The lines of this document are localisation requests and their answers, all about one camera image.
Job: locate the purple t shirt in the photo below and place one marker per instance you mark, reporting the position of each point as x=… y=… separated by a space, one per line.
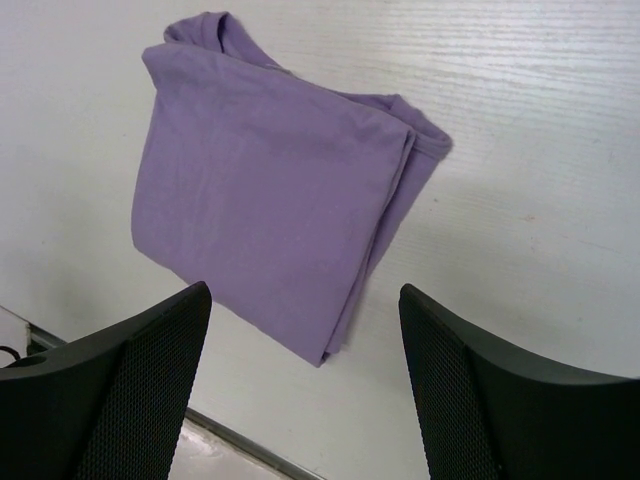
x=279 y=194

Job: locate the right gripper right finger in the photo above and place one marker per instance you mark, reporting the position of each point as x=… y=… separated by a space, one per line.
x=488 y=409

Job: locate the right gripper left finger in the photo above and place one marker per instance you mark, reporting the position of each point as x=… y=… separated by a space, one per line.
x=110 y=405

